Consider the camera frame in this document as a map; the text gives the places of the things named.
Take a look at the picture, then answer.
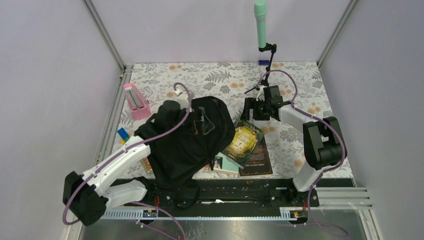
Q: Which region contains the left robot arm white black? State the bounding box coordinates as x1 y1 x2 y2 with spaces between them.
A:
62 99 192 226

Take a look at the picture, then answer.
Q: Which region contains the purple cable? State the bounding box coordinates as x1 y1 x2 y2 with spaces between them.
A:
62 82 195 240
256 69 350 240

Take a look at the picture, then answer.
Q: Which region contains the green microphone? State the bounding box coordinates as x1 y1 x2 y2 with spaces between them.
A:
253 0 267 49

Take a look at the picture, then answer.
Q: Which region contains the colourful toy block train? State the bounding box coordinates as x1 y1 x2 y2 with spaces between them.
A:
117 127 132 144

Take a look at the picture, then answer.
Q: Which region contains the small blue block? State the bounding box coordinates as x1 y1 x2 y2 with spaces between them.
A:
258 60 269 66

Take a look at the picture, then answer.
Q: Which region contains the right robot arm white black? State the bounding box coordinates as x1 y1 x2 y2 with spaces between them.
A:
241 85 347 206

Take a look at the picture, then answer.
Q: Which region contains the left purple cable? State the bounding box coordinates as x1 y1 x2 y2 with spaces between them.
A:
62 82 195 240

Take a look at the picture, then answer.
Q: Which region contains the orange snack packet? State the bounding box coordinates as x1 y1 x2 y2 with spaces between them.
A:
141 157 153 173

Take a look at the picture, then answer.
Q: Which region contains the dark brown book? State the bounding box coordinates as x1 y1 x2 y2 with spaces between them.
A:
239 138 273 177

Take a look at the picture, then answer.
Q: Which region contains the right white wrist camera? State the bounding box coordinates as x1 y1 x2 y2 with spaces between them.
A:
256 85 267 102

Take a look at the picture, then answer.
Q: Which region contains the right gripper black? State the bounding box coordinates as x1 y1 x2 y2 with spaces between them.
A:
240 97 271 121

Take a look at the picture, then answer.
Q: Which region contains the black tripod microphone stand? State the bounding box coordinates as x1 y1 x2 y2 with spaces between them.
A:
245 43 277 94

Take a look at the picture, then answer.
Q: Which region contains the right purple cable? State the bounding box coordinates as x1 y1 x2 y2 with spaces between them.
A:
256 69 350 240

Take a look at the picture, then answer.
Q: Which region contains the teal paperback book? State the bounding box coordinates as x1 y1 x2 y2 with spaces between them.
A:
210 153 239 176

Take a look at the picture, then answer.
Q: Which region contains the floral table mat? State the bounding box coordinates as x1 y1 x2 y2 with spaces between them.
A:
129 61 333 179

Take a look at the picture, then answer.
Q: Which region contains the green gold cover book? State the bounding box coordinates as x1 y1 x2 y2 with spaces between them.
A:
221 119 264 169

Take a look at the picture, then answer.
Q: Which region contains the pink metronome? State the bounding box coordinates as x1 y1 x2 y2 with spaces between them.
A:
123 83 152 121

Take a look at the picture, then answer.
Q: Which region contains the black student backpack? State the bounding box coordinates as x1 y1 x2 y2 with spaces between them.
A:
147 96 235 190

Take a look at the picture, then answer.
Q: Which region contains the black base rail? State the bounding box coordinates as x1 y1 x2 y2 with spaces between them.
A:
114 177 321 216

